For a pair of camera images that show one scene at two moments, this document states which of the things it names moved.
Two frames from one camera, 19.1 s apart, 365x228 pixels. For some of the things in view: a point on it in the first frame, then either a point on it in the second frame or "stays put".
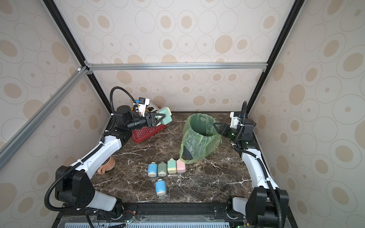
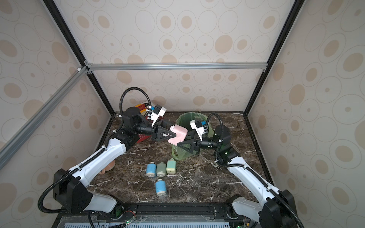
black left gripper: (150, 119) → (155, 131)
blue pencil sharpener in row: (152, 169) stays put
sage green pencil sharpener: (162, 169) stays put
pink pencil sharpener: (180, 166) → (181, 133)
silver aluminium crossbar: (176, 66) stays put
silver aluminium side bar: (6, 150) stays put
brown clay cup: (108, 166) stays put
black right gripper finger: (220, 127) → (193, 136)
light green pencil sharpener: (171, 166) stays put
